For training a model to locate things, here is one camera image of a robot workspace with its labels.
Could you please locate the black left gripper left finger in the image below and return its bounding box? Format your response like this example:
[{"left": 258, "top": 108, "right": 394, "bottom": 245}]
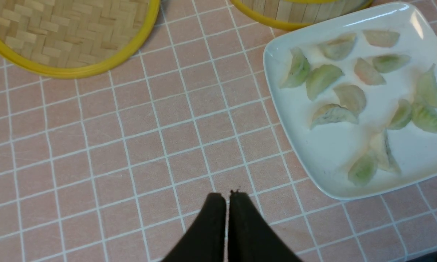
[{"left": 162, "top": 193, "right": 227, "bottom": 262}]

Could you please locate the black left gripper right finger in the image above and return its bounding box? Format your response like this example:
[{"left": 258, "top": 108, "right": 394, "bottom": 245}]
[{"left": 228, "top": 191, "right": 302, "bottom": 262}]

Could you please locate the bamboo steamer basket yellow rim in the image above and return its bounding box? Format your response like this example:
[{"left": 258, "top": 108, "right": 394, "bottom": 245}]
[{"left": 230, "top": 0, "right": 373, "bottom": 31}]

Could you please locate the green dumpling plate bottom edge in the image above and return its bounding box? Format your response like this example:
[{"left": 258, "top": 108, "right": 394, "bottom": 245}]
[{"left": 348, "top": 150, "right": 378, "bottom": 186}]

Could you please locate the grey dumpling plate lower left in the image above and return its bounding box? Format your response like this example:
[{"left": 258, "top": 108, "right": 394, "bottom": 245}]
[{"left": 310, "top": 103, "right": 358, "bottom": 130}]

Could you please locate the pale dumpling plate bottom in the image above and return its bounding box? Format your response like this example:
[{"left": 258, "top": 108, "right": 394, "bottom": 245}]
[{"left": 369, "top": 129, "right": 402, "bottom": 175}]

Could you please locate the pale dumpling plate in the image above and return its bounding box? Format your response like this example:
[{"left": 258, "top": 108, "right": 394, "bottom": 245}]
[
  {"left": 333, "top": 84, "right": 367, "bottom": 117},
  {"left": 369, "top": 129, "right": 402, "bottom": 175},
  {"left": 317, "top": 33, "right": 357, "bottom": 61},
  {"left": 363, "top": 30, "right": 400, "bottom": 48}
]

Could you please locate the green dumpling plate middle left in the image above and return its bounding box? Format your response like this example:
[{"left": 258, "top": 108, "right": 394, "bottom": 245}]
[{"left": 306, "top": 64, "right": 345, "bottom": 101}]

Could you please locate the pale dumpling plate lower middle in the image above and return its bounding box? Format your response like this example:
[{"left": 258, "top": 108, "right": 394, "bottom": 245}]
[{"left": 333, "top": 84, "right": 367, "bottom": 117}]

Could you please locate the green dumpling plate top left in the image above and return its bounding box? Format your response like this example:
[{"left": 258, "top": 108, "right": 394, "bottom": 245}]
[{"left": 280, "top": 47, "right": 310, "bottom": 88}]

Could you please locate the white square plate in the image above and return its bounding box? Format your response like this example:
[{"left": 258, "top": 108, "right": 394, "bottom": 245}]
[{"left": 263, "top": 2, "right": 437, "bottom": 200}]

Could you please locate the green dumpling plate bottom middle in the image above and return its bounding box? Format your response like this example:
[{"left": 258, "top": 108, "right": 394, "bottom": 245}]
[{"left": 387, "top": 99, "right": 412, "bottom": 130}]

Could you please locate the pink dumpling plate centre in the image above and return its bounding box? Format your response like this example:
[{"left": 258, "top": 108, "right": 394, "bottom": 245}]
[{"left": 354, "top": 58, "right": 386, "bottom": 85}]

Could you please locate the pale dumpling plate top middle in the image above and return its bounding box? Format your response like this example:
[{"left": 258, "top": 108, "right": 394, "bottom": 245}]
[{"left": 317, "top": 33, "right": 357, "bottom": 61}]

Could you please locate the green dumpling plate bottom right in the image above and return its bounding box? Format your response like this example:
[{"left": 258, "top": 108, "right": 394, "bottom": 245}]
[{"left": 412, "top": 102, "right": 437, "bottom": 133}]

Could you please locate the green dumpling plate centre right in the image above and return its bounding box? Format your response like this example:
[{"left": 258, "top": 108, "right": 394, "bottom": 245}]
[{"left": 372, "top": 54, "right": 411, "bottom": 74}]

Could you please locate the pale dumpling plate top right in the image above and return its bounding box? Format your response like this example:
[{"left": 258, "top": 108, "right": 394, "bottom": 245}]
[{"left": 363, "top": 30, "right": 400, "bottom": 48}]

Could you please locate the bamboo steamer lid yellow rim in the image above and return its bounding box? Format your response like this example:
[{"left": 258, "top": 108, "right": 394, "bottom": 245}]
[{"left": 0, "top": 0, "right": 161, "bottom": 79}]

